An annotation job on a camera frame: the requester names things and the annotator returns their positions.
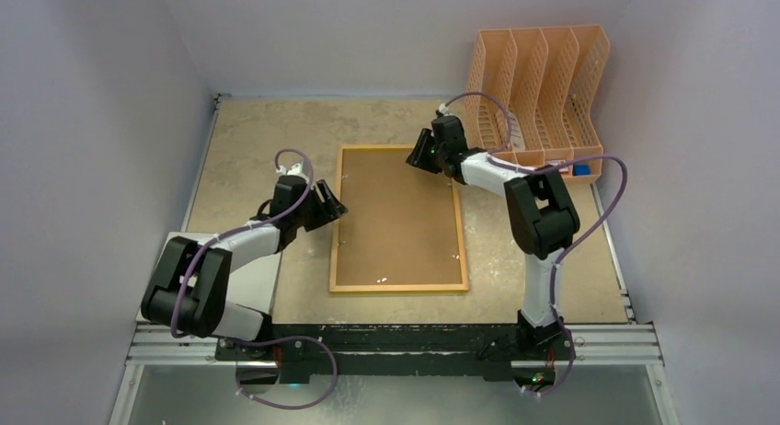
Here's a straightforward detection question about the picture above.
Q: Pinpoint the yellow wooden picture frame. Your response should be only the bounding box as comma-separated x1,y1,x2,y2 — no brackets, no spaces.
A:
329,144,471,294

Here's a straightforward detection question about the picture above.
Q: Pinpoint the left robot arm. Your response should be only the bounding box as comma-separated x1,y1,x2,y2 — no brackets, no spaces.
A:
140,174,348,360

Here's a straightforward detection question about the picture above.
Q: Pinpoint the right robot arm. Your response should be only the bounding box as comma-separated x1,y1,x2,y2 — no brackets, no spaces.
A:
406,115,580,358

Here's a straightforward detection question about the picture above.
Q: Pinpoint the white label card in organizer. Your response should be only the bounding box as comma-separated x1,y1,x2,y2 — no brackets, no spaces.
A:
508,113,526,152

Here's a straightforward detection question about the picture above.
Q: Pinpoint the orange plastic file organizer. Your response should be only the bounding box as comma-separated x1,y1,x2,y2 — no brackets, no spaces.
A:
460,25,610,184

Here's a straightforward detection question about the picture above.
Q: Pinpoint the red white small box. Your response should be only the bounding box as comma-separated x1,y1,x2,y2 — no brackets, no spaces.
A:
545,159,569,171

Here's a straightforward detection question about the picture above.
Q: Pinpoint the blue small object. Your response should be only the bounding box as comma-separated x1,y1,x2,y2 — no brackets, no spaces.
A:
572,164,591,177

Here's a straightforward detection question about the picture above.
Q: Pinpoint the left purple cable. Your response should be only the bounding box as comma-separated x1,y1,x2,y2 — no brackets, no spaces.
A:
169,149,338,411

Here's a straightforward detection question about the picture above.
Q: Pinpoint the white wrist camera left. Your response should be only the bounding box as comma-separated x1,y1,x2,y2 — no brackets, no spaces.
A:
276,162,309,181

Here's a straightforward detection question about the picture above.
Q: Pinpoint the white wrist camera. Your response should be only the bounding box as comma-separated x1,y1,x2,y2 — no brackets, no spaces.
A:
276,162,309,181
435,103,451,117

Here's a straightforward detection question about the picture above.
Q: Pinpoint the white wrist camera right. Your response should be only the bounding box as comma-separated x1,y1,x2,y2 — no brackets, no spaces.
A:
435,103,451,117

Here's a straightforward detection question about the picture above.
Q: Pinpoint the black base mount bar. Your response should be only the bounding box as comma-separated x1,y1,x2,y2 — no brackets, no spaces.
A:
215,322,575,386

